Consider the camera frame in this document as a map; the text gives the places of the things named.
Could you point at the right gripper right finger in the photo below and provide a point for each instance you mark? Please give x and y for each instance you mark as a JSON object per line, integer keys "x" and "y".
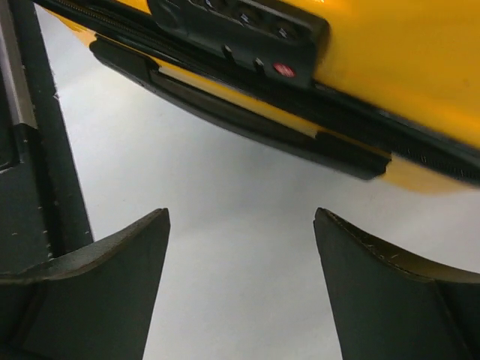
{"x": 389, "y": 303}

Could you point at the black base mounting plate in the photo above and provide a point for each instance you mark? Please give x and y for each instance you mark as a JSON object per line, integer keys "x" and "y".
{"x": 43, "y": 214}

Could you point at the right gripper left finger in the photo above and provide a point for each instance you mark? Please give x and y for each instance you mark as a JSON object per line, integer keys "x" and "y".
{"x": 93, "y": 303}

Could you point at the yellow Pikachu suitcase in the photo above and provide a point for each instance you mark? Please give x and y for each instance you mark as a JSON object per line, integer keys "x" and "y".
{"x": 383, "y": 90}

